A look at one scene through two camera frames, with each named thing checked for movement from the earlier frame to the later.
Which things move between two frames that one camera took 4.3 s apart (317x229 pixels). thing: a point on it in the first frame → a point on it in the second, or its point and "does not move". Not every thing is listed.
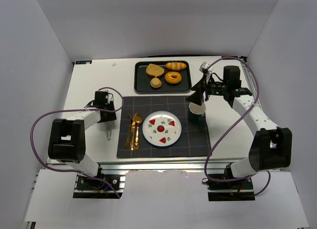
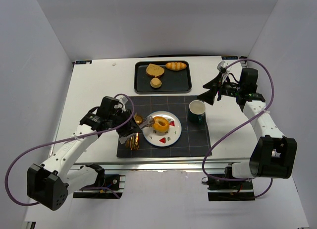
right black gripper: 205,85 → 218,87
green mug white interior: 197,113 does not move
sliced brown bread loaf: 154,70 does not move
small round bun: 155,83 does not move
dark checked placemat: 194,140 does not move
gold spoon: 138,120 does not move
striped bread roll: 176,66 does not move
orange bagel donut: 169,79 → 160,124
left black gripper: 109,115 → 129,126
